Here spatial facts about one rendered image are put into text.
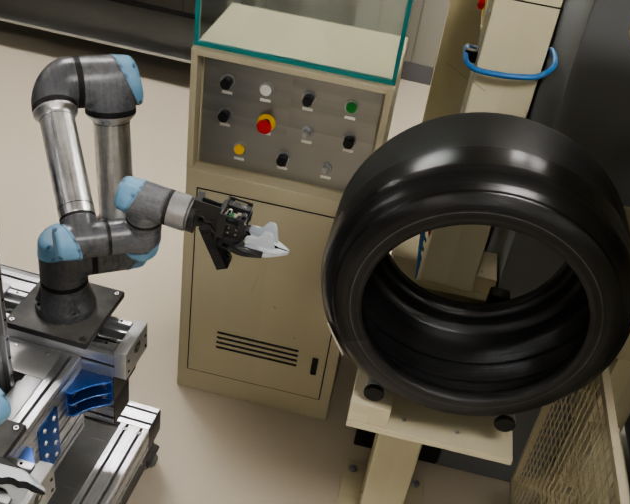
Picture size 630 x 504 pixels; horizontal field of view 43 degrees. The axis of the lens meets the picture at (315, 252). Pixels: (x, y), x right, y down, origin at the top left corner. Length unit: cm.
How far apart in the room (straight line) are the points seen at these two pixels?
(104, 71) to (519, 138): 92
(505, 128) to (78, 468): 155
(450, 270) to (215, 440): 116
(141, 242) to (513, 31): 87
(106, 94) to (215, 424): 134
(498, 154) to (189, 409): 174
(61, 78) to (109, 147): 20
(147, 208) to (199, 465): 126
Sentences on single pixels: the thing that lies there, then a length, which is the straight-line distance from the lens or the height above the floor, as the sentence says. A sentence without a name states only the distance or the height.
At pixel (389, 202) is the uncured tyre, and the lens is 142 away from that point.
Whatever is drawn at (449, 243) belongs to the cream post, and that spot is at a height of 107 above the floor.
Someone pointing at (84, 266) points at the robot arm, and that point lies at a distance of 202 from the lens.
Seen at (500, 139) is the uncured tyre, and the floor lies 149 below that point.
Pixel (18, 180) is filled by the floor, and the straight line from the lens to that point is 404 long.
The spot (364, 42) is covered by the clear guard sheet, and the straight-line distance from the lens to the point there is 213.
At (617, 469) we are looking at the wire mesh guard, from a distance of 164.
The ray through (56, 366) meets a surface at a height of 63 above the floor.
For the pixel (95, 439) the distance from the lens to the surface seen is 251.
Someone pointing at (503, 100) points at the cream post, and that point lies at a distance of 174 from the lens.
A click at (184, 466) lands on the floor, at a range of 271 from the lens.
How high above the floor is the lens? 212
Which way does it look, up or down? 36 degrees down
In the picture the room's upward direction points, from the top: 9 degrees clockwise
